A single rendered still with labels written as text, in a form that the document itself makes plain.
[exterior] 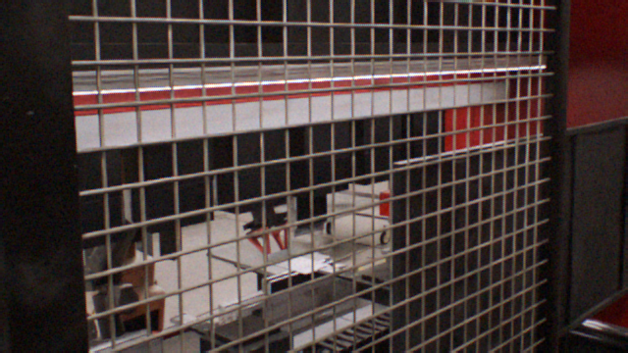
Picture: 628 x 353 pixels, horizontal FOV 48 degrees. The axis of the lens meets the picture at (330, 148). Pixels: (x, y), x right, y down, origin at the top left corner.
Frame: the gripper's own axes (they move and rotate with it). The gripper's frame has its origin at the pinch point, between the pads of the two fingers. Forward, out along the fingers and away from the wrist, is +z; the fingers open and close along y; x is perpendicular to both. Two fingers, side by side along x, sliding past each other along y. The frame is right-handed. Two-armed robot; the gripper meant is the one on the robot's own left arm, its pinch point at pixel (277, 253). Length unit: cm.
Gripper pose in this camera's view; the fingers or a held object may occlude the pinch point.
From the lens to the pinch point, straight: 175.5
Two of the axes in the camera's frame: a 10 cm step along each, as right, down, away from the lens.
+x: -6.3, 3.7, 6.8
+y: 7.0, -1.0, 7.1
